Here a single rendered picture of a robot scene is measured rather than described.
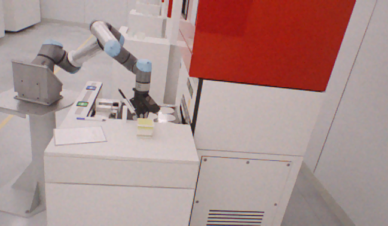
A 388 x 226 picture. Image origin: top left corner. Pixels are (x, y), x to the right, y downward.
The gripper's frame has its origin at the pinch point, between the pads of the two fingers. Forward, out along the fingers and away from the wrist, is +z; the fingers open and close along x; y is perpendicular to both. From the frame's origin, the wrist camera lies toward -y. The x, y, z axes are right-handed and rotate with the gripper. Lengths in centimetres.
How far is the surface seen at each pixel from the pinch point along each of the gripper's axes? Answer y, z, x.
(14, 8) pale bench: 598, 35, -265
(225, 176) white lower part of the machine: -42, 26, -28
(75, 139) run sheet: 3.1, -5.6, 39.8
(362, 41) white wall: -78, -50, -177
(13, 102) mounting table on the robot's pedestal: 83, 9, 22
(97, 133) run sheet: 0.8, -5.6, 29.9
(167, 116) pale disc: -0.2, 1.3, -22.1
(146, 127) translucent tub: -16.4, -10.9, 16.7
